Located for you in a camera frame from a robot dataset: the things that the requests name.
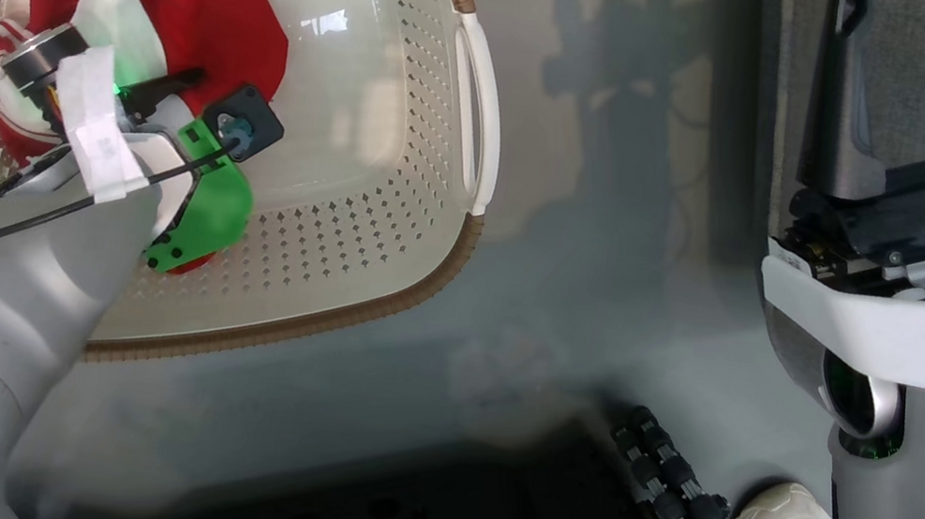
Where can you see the white perforated laundry basket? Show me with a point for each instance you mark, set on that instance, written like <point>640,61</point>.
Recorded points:
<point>338,209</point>

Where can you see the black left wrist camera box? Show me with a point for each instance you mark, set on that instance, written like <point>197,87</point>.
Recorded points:
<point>257,114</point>

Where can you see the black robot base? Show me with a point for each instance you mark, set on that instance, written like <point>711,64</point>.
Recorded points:
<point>475,509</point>

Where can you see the red and white garment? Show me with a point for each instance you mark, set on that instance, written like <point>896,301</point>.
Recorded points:
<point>203,5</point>

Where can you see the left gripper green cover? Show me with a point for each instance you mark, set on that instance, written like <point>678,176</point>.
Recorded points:
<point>215,206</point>

